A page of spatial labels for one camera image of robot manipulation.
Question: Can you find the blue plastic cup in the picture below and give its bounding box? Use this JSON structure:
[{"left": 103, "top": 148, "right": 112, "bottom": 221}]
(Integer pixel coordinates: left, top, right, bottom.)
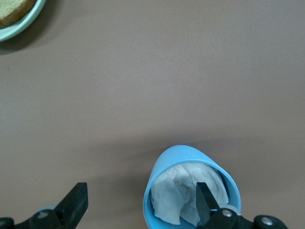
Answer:
[{"left": 142, "top": 145, "right": 242, "bottom": 229}]

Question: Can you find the crumpled white tissue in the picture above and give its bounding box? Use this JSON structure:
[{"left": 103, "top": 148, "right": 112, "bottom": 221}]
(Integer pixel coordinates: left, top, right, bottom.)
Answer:
[{"left": 150, "top": 163, "right": 230, "bottom": 225}]

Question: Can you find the slice of toast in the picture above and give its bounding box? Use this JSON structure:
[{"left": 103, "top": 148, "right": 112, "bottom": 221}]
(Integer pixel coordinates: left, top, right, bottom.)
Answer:
[{"left": 0, "top": 0, "right": 36, "bottom": 27}]

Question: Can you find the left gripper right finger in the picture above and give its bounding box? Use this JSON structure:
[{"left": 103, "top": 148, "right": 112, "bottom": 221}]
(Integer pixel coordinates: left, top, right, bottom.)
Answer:
[{"left": 195, "top": 182, "right": 289, "bottom": 229}]

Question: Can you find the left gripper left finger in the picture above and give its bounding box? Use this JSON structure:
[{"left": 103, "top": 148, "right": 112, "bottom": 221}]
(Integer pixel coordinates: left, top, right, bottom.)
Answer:
[{"left": 0, "top": 182, "right": 89, "bottom": 229}]

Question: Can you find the pale green plate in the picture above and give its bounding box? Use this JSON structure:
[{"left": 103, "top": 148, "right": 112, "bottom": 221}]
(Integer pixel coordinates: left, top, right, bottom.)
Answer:
[{"left": 0, "top": 0, "right": 46, "bottom": 43}]

